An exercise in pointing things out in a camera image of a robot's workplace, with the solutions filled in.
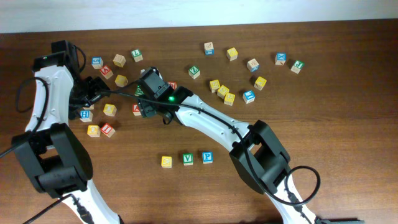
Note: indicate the blue h block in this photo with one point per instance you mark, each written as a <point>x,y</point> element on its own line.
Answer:
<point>91,107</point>
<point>86,116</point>

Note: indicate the green R block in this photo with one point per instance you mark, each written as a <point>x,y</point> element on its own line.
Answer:
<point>138,92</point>

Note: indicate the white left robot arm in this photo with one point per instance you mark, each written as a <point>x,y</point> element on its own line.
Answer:
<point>50,154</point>

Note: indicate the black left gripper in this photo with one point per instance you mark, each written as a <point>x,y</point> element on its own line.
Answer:
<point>94,86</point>

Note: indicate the green Z block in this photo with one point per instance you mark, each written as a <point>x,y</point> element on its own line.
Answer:
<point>194,72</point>

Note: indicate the plain wooden block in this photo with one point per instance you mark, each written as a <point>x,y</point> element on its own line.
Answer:
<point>119,60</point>

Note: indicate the yellow O block lower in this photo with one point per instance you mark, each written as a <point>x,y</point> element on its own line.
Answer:
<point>93,131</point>

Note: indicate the yellow O block upper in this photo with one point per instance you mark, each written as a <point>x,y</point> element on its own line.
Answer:
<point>110,110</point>

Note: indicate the yellow block top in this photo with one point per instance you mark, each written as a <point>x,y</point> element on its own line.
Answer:
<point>232,54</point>

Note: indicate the yellow block right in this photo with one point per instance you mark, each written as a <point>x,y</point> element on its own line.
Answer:
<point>260,83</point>

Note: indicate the yellow block cluster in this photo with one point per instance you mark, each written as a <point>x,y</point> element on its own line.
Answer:
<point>214,85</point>
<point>229,99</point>
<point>222,91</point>

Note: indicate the green J block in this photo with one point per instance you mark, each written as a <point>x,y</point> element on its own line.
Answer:
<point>297,66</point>

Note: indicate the yellow block cluster lower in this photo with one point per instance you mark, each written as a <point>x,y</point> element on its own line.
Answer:
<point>229,99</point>

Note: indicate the red A block lower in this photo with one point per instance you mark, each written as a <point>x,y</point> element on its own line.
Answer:
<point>135,110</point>

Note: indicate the green V block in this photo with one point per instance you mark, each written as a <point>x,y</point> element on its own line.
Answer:
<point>188,159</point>

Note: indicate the blue S block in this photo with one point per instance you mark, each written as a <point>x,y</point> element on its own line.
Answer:
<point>97,62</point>

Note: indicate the red A block upper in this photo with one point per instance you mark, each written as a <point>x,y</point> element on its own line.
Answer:
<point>106,72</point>

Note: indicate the blue D wooden block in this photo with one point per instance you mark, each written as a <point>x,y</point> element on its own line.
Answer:
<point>252,65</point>

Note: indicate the yellow C block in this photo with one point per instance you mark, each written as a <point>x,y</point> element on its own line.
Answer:
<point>166,162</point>

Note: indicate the blue P block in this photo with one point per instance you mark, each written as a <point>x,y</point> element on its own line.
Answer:
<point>207,157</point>

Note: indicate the red Q block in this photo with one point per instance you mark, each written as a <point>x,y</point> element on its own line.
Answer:
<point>173,85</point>

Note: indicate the yellow block cluster middle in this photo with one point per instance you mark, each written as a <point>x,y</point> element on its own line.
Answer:
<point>222,91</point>

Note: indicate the blue X block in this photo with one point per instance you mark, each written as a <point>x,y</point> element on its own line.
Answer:
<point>280,58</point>

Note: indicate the yellow o block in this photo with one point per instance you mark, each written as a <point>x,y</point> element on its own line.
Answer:
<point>93,131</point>
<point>110,110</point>

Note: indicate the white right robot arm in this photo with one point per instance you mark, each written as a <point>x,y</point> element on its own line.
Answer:
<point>257,154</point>

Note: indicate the blue H block upper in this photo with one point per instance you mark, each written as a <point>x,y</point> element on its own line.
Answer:
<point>91,107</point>

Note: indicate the green L block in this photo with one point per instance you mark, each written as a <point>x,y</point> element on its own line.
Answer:
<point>137,55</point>

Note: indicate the red I block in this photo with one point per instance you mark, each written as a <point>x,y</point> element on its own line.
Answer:
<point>108,130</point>

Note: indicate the red a block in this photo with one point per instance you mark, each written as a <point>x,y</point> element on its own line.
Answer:
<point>135,110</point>
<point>106,72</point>

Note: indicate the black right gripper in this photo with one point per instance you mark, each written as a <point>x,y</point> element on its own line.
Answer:
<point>142,111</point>

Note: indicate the yellow block cluster left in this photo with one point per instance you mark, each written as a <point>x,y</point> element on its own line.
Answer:
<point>214,85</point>

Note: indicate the blue-sided wooden block top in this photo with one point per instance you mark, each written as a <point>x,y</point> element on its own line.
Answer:
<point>208,48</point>

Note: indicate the blue I block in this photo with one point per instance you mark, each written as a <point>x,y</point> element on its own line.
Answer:
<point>248,96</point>

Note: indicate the blue H block lower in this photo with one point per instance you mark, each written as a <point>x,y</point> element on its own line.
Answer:
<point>86,116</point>

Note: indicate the yellow G block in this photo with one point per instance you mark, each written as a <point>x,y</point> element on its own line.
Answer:
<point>121,81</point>

